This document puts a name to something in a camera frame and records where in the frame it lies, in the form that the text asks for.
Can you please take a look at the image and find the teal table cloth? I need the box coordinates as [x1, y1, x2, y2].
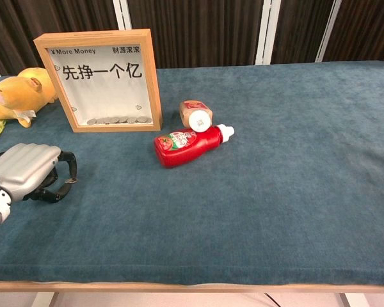
[0, 59, 384, 287]

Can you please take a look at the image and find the beige bottle white cap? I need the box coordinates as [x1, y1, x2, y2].
[179, 99, 214, 132]

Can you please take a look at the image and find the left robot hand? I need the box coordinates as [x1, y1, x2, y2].
[0, 143, 79, 204]

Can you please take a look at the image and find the yellow plush toy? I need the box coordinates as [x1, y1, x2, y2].
[0, 67, 59, 129]

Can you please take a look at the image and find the wooden frame coin bank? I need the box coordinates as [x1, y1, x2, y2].
[33, 28, 163, 134]

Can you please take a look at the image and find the red ketchup bottle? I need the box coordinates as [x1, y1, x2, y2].
[152, 123, 236, 169]

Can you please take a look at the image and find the white table leg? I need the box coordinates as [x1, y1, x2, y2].
[31, 292, 60, 307]
[339, 292, 371, 307]

